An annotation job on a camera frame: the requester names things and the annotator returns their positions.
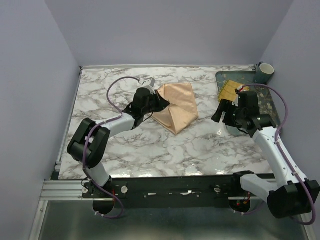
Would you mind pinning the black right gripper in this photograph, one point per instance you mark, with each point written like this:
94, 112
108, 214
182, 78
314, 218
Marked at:
223, 106

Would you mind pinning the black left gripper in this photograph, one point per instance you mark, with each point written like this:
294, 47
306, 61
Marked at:
162, 103

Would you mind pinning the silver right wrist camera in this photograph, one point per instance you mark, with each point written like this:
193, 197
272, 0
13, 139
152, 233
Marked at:
237, 92

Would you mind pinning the aluminium frame rail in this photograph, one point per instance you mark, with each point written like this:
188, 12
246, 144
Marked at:
65, 190

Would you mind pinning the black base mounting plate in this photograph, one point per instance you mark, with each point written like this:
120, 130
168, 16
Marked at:
180, 192

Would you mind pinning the teal mug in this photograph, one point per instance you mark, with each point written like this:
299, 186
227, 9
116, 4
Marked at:
264, 73

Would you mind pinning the peach cloth napkin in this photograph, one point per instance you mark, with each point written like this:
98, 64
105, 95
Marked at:
182, 110

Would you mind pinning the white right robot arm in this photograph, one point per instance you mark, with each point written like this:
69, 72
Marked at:
293, 193

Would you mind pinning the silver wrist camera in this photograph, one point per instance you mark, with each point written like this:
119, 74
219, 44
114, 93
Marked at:
237, 92
147, 82

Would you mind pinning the yellow woven coaster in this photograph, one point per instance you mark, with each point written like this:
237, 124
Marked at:
227, 91

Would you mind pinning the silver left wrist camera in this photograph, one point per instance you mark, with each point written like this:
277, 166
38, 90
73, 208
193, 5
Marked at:
147, 82

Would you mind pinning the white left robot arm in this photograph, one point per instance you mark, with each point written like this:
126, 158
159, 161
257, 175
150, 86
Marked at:
89, 142

